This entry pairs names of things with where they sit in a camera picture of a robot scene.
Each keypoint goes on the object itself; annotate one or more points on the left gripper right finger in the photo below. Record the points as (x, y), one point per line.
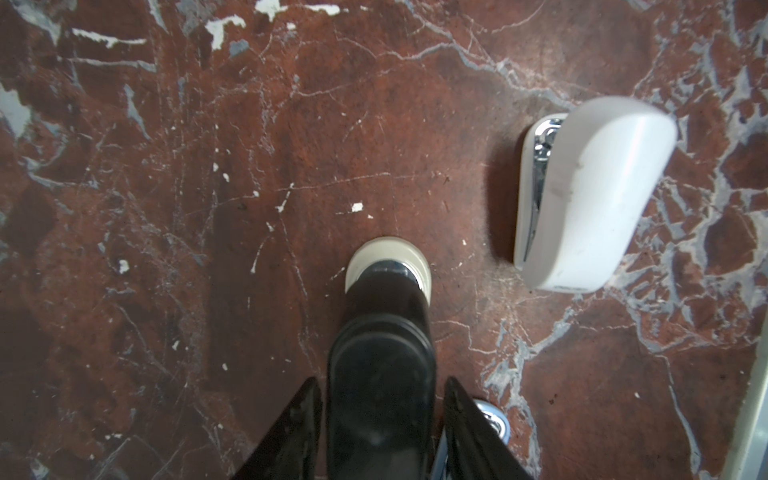
(474, 449)

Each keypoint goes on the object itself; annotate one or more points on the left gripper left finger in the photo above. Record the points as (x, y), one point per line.
(289, 449)

